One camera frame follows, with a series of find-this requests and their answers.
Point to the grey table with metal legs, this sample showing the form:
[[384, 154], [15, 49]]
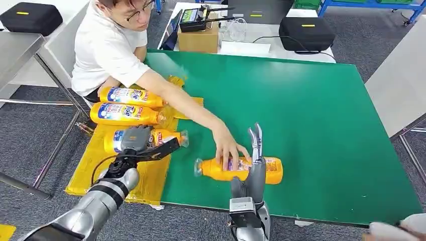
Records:
[[399, 76]]

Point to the black carry case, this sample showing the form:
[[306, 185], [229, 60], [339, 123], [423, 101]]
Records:
[[30, 18], [306, 33], [259, 8]]

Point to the white tape piece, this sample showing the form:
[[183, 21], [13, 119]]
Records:
[[157, 207], [303, 223]]

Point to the dark laptop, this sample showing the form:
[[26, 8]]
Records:
[[171, 36]]

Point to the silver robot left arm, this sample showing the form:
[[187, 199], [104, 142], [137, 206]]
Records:
[[90, 209]]

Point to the person's hand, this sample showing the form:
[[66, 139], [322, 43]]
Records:
[[228, 143]]

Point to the pale grey table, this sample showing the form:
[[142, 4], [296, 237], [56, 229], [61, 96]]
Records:
[[63, 46]]

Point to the person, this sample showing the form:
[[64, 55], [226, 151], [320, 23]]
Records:
[[103, 50]]

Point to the pale rounded object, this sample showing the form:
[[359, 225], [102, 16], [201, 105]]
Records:
[[386, 231]]

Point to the orange detergent bottle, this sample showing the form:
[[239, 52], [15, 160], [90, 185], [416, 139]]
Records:
[[111, 141], [216, 171], [126, 95], [116, 113]]

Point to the yellow plastic sheet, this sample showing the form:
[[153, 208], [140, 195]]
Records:
[[149, 179]]

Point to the white table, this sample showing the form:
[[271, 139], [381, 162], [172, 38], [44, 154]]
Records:
[[283, 55]]

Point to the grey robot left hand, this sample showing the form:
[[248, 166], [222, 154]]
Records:
[[136, 138]]

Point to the brown cardboard box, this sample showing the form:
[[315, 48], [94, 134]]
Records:
[[199, 41]]

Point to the blue metal rack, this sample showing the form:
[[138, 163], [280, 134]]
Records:
[[366, 4]]

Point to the white paper sheet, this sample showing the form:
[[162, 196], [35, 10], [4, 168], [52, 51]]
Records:
[[246, 49]]

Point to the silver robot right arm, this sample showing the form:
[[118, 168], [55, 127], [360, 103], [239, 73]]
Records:
[[264, 219]]

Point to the black remote controller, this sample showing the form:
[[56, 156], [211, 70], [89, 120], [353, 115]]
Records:
[[193, 20]]

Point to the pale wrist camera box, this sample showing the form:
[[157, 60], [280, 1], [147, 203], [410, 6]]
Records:
[[241, 206]]

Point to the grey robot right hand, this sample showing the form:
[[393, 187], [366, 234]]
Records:
[[256, 179]]

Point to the green plastic crate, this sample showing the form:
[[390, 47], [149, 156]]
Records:
[[306, 4]]

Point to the yellow floor marker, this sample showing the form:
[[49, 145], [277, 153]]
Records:
[[6, 232]]

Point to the green table mat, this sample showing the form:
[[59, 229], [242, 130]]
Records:
[[299, 116]]

